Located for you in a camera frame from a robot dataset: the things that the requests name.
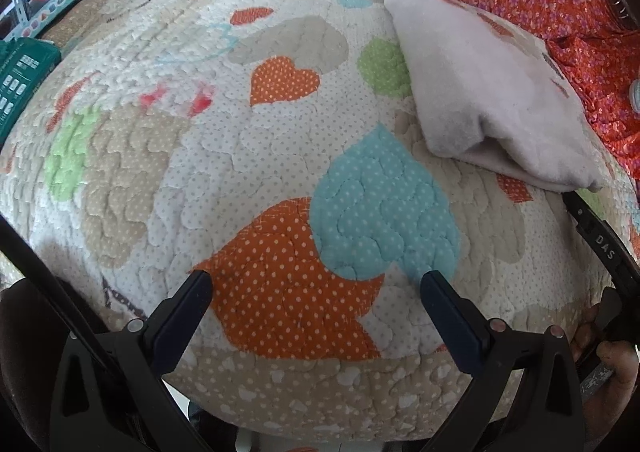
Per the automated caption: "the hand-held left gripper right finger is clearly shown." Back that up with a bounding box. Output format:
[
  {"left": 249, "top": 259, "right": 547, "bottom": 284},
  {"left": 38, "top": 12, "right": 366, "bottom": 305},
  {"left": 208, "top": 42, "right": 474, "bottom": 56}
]
[{"left": 419, "top": 270, "right": 587, "bottom": 452}]

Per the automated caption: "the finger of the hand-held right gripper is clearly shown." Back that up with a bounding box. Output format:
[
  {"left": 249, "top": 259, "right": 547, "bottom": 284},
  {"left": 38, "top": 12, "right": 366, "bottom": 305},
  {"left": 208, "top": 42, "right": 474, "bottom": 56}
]
[{"left": 561, "top": 190, "right": 593, "bottom": 233}]

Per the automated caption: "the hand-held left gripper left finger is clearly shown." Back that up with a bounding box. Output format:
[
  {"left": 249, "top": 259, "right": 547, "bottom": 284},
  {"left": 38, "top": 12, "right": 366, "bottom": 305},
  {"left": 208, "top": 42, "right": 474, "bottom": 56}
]
[{"left": 49, "top": 269, "right": 214, "bottom": 452}]

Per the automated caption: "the pale pink floral zip sweater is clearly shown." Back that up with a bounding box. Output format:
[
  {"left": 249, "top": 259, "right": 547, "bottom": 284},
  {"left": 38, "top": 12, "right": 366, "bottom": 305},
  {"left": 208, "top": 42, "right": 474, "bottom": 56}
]
[{"left": 384, "top": 0, "right": 609, "bottom": 194}]

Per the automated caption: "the person's right hand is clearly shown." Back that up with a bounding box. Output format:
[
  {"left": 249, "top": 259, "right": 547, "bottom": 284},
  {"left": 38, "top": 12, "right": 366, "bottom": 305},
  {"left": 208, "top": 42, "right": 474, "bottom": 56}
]
[{"left": 570, "top": 304, "right": 640, "bottom": 439}]

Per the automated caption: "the heart-patterned quilt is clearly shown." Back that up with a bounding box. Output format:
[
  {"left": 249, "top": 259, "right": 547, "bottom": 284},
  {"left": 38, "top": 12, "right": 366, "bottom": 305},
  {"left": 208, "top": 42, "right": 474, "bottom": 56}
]
[{"left": 0, "top": 0, "right": 640, "bottom": 446}]

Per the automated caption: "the green printed box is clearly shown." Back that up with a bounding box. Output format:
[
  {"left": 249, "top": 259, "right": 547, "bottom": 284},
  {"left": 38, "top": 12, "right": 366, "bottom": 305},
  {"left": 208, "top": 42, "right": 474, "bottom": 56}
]
[{"left": 0, "top": 39, "right": 64, "bottom": 143}]

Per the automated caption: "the light blue shapes box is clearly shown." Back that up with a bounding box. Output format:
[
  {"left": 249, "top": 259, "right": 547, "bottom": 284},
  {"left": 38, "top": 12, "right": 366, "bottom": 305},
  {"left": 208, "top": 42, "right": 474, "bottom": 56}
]
[{"left": 17, "top": 0, "right": 84, "bottom": 40}]

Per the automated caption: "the slotted metal bar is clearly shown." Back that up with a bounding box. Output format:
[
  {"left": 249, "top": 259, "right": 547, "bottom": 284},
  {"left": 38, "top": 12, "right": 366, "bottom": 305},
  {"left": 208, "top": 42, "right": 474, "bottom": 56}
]
[{"left": 2, "top": 0, "right": 27, "bottom": 40}]

